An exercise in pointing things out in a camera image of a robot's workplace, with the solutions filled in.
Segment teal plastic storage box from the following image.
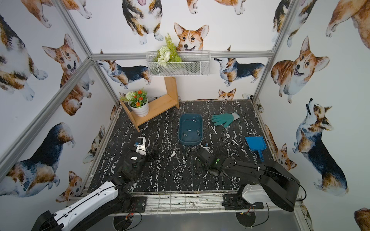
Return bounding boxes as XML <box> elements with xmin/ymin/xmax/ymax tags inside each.
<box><xmin>178</xmin><ymin>114</ymin><xmax>203</xmax><ymax>146</ymax></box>

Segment orange flower plant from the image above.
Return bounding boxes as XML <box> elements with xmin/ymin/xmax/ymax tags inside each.
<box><xmin>120</xmin><ymin>89</ymin><xmax>148</xmax><ymax>108</ymax></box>

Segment blue plastic dustpan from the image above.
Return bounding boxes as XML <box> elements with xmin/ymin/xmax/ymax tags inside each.
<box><xmin>245</xmin><ymin>136</ymin><xmax>267</xmax><ymax>162</ymax></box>

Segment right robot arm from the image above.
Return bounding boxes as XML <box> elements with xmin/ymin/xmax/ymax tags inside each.
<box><xmin>194</xmin><ymin>147</ymin><xmax>300</xmax><ymax>212</ymax></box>

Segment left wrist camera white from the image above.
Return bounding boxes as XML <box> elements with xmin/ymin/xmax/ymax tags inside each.
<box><xmin>135</xmin><ymin>136</ymin><xmax>146</xmax><ymax>156</ymax></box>

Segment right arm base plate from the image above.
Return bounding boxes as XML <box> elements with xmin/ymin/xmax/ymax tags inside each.
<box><xmin>222</xmin><ymin>194</ymin><xmax>264</xmax><ymax>210</ymax></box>

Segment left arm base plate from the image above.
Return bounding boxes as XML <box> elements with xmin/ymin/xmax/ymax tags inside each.
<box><xmin>114</xmin><ymin>196</ymin><xmax>147</xmax><ymax>214</ymax></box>

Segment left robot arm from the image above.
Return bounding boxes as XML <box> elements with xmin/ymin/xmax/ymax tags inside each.
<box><xmin>32</xmin><ymin>150</ymin><xmax>159</xmax><ymax>231</ymax></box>

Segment green work glove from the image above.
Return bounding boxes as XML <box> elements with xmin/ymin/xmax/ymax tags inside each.
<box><xmin>211</xmin><ymin>112</ymin><xmax>240</xmax><ymax>128</ymax></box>

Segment white flower pot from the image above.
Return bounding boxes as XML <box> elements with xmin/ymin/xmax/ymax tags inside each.
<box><xmin>129</xmin><ymin>101</ymin><xmax>149</xmax><ymax>117</ymax></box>

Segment wooden shelf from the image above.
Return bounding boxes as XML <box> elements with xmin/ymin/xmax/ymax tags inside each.
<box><xmin>119</xmin><ymin>77</ymin><xmax>180</xmax><ymax>132</ymax></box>

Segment white wire basket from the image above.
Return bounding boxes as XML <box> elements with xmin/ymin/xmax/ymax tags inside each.
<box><xmin>145</xmin><ymin>51</ymin><xmax>211</xmax><ymax>77</ymax></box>

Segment green fern white flowers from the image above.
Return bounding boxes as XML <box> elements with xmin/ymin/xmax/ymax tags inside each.
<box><xmin>153</xmin><ymin>34</ymin><xmax>183</xmax><ymax>68</ymax></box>

